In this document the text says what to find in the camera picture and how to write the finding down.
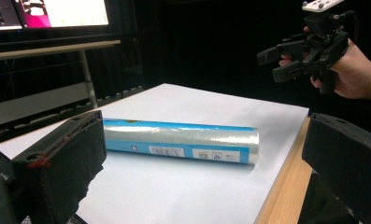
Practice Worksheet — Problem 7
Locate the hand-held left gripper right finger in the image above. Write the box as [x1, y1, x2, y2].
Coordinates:
[301, 112, 371, 224]

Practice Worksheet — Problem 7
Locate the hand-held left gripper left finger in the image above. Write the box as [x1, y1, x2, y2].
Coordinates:
[10, 109, 108, 224]

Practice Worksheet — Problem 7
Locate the blue cling film roll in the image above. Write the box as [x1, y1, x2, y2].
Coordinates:
[102, 118, 261, 165]

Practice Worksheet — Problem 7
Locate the lit computer monitor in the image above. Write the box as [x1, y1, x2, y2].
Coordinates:
[0, 0, 111, 33]

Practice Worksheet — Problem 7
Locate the metal frame desk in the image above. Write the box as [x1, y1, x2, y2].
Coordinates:
[0, 39, 122, 127]

